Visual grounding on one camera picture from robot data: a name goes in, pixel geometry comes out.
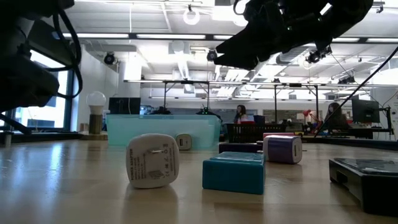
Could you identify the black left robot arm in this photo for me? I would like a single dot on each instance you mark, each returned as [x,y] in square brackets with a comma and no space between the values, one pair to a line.
[12,9]

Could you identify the teal digital timer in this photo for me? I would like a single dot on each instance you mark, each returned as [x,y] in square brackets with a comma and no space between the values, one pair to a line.
[233,177]

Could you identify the black overhead light bar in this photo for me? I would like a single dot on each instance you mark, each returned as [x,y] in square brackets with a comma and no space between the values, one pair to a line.
[133,36]

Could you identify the black monitor on stand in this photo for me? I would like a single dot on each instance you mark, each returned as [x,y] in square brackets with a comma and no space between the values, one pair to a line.
[365,111]

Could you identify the white globe bulb lamp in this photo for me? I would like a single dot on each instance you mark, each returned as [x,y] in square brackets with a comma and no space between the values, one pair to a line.
[96,99]

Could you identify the purple USB wall charger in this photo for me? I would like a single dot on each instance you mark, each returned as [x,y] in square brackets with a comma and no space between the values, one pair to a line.
[281,150]

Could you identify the teal translucent plastic bin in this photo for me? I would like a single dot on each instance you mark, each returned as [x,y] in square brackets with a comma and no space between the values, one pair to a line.
[155,130]

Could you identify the black metal post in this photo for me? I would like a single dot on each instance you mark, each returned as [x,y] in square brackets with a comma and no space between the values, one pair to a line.
[388,121]

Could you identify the black adapter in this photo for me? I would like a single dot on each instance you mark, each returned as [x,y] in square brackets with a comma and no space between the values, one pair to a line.
[239,148]

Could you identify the pink charger with white face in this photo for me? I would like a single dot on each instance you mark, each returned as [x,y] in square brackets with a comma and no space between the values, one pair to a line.
[152,161]

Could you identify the black aluminium table frame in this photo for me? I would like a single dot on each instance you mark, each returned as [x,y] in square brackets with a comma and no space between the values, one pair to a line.
[46,136]

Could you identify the black background robot arm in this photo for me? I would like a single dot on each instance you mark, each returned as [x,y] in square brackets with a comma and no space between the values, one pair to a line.
[161,111]
[206,112]

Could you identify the black digital timer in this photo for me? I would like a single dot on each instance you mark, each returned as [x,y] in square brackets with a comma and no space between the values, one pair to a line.
[367,186]

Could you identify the silver spiral air duct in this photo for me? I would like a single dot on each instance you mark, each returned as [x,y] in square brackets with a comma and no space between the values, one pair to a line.
[290,54]

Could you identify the black mesh basket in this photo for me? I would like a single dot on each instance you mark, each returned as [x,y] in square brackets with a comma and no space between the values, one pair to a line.
[245,133]

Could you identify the person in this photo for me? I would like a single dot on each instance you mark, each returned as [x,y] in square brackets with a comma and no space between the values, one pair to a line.
[335,118]
[241,113]

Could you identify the black computer monitor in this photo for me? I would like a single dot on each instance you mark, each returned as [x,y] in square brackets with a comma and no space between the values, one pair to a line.
[124,105]

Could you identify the small beige charger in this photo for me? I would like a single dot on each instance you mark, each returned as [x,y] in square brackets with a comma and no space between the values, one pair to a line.
[183,142]

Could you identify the dark window frame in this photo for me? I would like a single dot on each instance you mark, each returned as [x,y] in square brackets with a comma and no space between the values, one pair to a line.
[69,102]

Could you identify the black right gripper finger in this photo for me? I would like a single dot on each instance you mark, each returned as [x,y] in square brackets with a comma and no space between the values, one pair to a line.
[239,62]
[245,43]

